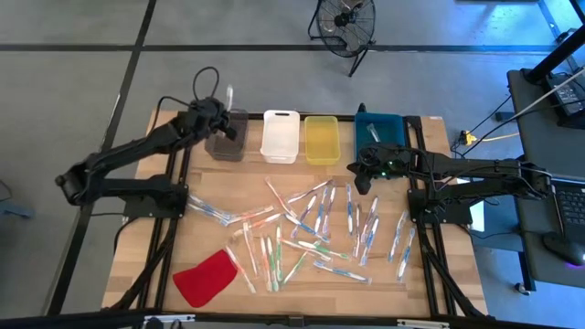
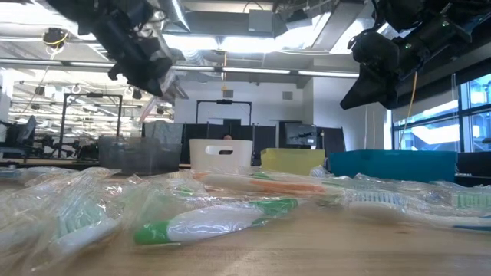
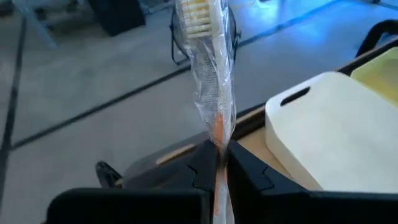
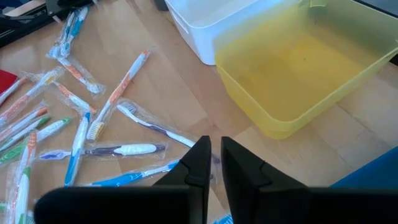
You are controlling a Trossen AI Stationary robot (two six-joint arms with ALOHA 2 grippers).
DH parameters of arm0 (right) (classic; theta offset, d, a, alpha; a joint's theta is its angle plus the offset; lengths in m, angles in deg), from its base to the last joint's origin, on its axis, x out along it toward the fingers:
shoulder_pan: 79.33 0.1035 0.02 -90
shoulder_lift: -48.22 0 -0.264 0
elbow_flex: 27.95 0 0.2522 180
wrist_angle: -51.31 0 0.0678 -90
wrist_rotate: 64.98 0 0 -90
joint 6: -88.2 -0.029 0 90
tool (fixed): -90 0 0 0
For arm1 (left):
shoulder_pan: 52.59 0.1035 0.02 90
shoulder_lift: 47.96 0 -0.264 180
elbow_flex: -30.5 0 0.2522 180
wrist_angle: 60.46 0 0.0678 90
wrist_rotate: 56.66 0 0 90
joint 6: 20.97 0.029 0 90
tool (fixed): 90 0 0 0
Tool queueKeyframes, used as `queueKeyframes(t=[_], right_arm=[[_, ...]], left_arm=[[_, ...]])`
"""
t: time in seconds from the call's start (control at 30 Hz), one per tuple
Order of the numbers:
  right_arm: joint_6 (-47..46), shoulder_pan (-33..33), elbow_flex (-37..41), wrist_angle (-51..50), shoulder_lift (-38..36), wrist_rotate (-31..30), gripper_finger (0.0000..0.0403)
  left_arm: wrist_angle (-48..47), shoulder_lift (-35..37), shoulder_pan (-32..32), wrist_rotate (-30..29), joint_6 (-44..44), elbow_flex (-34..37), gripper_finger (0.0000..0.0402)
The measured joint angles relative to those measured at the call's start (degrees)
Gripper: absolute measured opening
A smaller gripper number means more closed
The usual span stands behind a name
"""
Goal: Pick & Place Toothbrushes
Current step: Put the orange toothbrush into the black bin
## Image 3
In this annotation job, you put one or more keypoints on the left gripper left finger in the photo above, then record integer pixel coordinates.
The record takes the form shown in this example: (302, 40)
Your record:
(186, 177)

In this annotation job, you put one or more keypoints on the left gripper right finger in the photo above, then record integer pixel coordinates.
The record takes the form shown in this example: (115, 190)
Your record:
(248, 177)

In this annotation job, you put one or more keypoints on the orange toothbrush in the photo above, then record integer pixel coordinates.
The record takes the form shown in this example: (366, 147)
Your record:
(217, 124)

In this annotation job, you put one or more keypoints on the white plastic bin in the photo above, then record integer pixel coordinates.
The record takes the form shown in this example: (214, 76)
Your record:
(335, 133)

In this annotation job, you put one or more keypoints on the yellow plastic bin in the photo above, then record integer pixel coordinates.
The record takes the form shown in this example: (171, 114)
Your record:
(379, 74)

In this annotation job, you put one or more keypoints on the black floor box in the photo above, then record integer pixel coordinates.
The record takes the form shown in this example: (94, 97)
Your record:
(116, 15)

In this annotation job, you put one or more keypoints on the black frame clamp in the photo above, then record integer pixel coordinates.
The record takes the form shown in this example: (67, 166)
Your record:
(377, 29)
(107, 174)

